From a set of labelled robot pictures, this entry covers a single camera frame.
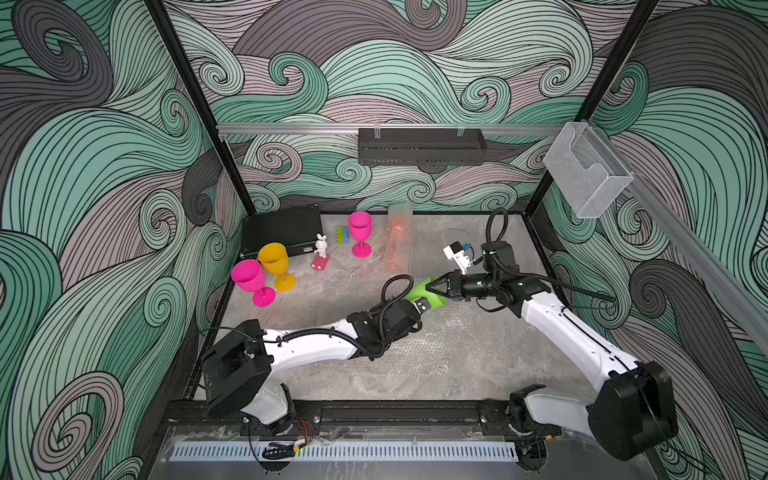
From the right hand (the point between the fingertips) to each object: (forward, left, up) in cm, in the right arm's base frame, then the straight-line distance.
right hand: (425, 291), depth 74 cm
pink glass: (+8, +49, -4) cm, 50 cm away
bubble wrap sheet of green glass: (-5, -9, -20) cm, 22 cm away
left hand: (+1, +7, -9) cm, 11 cm away
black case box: (+39, +43, -18) cm, 61 cm away
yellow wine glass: (+15, +44, -6) cm, 47 cm away
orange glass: (+29, +5, -14) cm, 32 cm away
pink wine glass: (+29, +18, -6) cm, 35 cm away
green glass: (+1, +1, -1) cm, 2 cm away
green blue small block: (+34, +26, -18) cm, 47 cm away
